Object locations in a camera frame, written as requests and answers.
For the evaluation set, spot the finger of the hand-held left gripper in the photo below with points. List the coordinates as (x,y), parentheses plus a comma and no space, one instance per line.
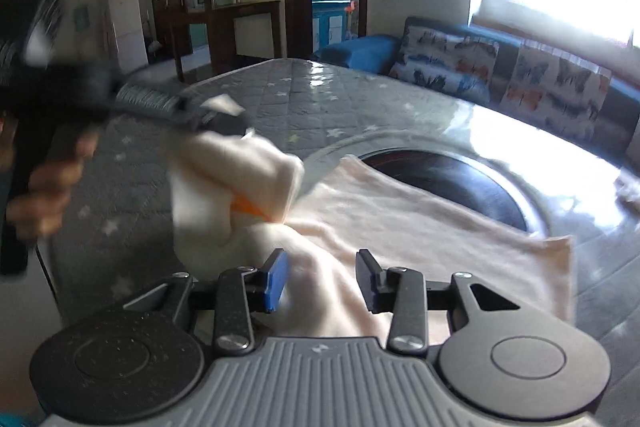
(185,107)

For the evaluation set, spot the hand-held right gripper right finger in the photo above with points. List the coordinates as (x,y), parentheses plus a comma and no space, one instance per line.
(370,287)

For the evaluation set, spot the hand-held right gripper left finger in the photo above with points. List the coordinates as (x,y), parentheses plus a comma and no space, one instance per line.
(276,279)

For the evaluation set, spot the cream cloth garment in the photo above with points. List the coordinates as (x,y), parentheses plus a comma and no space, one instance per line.
(380,227)

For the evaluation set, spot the person's left hand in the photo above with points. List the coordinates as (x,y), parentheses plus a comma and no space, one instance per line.
(47,187)

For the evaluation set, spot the dark wooden counter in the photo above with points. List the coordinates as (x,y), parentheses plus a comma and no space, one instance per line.
(227,34)

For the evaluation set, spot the white refrigerator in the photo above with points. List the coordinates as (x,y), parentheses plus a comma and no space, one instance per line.
(126,29)

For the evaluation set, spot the black round tabletop disc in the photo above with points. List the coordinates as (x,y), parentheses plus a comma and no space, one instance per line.
(450,179)

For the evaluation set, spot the teal cabinet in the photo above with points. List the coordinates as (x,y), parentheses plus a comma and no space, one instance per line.
(330,24)

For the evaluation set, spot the butterfly print cushion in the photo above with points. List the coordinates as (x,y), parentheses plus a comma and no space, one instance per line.
(557,89)
(445,63)

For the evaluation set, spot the blue sofa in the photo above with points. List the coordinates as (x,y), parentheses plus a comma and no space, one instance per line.
(525,72)

